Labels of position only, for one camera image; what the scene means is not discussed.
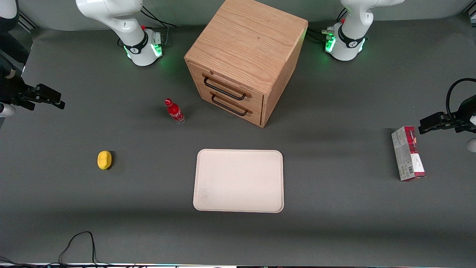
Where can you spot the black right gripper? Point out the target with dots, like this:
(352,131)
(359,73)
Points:
(15,93)

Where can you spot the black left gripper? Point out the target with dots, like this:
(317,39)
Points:
(458,120)

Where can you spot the red coke bottle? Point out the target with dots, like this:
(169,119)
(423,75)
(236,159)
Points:
(174,111)

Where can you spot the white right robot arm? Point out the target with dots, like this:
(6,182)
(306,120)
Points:
(137,44)

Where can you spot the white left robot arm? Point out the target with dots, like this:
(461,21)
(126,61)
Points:
(347,41)

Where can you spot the cream rectangular tray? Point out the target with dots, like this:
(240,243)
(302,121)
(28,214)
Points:
(238,180)

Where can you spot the red and white carton box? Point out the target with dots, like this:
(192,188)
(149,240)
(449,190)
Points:
(407,152)

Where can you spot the yellow lemon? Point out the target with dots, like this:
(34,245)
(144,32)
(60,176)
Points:
(104,160)

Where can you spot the wooden drawer front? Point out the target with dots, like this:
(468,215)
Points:
(223,83)

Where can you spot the wooden drawer cabinet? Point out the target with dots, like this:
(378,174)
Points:
(245,44)

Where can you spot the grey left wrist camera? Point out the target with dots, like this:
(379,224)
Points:
(472,145)

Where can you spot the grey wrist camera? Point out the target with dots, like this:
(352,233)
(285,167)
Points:
(472,145)
(5,110)

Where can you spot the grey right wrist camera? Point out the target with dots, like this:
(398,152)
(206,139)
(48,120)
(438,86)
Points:
(5,110)

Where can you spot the aluminium frame rail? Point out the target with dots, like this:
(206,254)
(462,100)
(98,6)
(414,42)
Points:
(28,20)
(472,13)

